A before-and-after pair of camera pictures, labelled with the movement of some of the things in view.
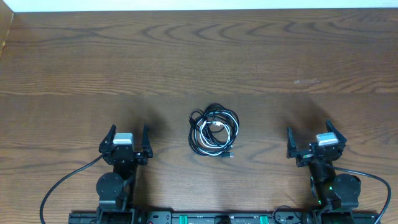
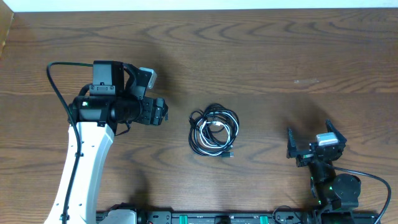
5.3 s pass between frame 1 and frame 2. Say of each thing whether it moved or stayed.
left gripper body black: moved
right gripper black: stayed
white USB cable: stayed
